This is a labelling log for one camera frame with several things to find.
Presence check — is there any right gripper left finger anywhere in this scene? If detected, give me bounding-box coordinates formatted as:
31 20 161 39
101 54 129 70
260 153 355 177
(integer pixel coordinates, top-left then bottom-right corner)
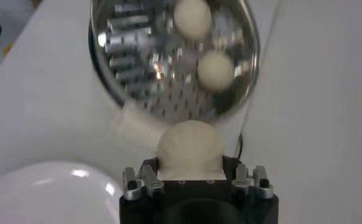
122 157 165 201

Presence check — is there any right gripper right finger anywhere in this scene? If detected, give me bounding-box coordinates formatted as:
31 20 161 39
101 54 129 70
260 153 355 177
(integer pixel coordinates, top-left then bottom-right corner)
222 155 274 200

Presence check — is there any white steamed baozi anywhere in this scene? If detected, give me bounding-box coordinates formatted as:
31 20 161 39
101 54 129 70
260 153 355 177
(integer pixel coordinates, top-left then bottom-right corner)
197 50 235 93
173 0 213 42
155 119 227 181

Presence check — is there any perforated steel steamer basket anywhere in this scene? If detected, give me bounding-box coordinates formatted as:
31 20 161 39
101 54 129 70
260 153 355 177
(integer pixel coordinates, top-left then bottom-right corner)
88 0 262 124

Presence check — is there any white round plate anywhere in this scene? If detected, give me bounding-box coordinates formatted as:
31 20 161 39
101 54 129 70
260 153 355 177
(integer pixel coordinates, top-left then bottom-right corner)
0 161 124 224

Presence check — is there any black cooker power cord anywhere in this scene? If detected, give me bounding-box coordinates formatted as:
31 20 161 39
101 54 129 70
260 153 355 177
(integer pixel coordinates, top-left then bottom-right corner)
234 130 245 161

